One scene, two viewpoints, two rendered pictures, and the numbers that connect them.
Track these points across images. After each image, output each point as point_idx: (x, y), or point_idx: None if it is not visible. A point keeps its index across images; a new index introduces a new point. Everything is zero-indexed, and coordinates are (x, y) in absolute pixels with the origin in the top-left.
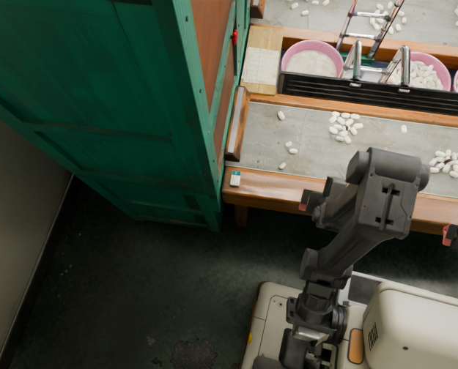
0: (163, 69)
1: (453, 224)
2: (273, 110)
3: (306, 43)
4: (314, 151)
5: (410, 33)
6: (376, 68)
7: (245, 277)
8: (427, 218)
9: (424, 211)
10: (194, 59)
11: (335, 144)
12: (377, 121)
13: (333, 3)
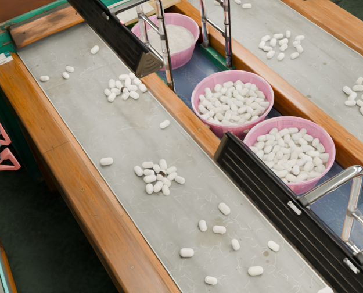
0: None
1: None
2: (97, 45)
3: (186, 20)
4: (79, 88)
5: (288, 68)
6: (156, 26)
7: (2, 234)
8: (71, 193)
9: (77, 187)
10: None
11: (100, 95)
12: (156, 105)
13: (254, 11)
